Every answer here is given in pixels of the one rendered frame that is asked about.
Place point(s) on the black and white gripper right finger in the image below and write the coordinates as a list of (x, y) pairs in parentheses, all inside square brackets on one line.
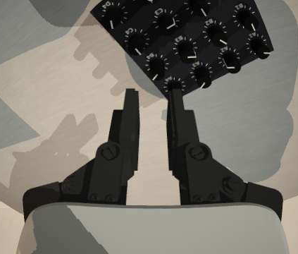
[(203, 180)]

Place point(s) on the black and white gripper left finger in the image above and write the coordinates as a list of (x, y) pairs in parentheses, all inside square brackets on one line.
[(101, 178)]

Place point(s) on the black knob box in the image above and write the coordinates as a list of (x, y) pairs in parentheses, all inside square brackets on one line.
[(164, 37)]

